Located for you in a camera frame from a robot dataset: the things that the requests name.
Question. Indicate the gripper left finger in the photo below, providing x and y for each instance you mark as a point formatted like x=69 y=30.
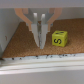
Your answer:
x=34 y=24

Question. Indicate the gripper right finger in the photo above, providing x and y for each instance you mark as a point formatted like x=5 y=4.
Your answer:
x=44 y=26

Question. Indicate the yellow block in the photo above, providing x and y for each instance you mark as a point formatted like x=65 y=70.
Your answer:
x=59 y=38

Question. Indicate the white cabinet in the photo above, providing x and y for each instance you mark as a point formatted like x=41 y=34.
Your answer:
x=7 y=30

